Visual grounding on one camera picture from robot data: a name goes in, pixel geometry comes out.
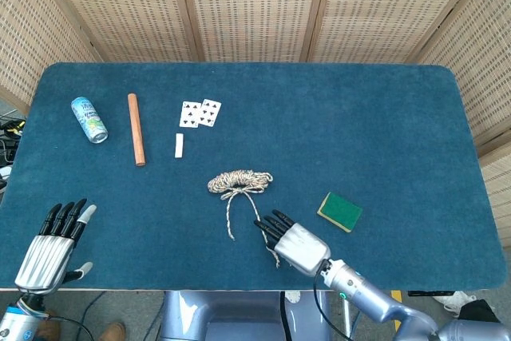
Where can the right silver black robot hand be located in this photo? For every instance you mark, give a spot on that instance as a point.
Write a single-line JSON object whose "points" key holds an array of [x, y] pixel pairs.
{"points": [[301, 247]]}

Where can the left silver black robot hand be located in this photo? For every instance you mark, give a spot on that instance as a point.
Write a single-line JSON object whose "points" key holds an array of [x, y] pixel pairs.
{"points": [[46, 261]]}

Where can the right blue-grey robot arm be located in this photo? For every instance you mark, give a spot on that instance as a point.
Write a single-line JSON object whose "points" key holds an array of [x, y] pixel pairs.
{"points": [[371, 297]]}

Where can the green yellow scouring sponge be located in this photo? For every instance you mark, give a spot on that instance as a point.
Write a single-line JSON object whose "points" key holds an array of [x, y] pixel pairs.
{"points": [[339, 211]]}

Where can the brown leather shoe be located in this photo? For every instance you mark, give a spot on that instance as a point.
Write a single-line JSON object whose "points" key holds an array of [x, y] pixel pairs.
{"points": [[112, 332], [50, 329]]}

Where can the blue-grey robot torso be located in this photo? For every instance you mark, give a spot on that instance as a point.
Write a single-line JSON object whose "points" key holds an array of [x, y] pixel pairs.
{"points": [[239, 317]]}

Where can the dark blue felt table mat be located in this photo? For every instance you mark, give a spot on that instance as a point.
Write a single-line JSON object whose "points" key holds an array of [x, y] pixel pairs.
{"points": [[319, 137]]}

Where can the flat black bar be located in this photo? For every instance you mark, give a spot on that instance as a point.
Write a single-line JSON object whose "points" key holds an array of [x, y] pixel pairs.
{"points": [[431, 293]]}

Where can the light blue drink can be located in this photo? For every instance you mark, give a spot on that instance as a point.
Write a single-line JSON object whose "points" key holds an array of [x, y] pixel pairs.
{"points": [[89, 121]]}

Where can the small white rectangular block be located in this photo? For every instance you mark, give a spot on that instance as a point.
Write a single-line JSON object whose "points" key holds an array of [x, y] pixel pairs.
{"points": [[179, 145]]}

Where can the brown wooden round stick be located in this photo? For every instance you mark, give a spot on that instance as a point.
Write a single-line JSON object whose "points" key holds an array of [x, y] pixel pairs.
{"points": [[136, 129]]}

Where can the clubs playing card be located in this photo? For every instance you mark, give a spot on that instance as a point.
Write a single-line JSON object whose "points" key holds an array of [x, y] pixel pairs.
{"points": [[210, 113], [189, 115]]}

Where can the white sneaker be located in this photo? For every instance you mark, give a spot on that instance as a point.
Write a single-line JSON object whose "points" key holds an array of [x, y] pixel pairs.
{"points": [[455, 301]]}

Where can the woven bamboo screen panel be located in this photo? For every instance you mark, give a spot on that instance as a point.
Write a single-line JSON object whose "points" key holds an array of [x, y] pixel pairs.
{"points": [[251, 5], [383, 5], [32, 37], [479, 57], [499, 197], [120, 5]]}

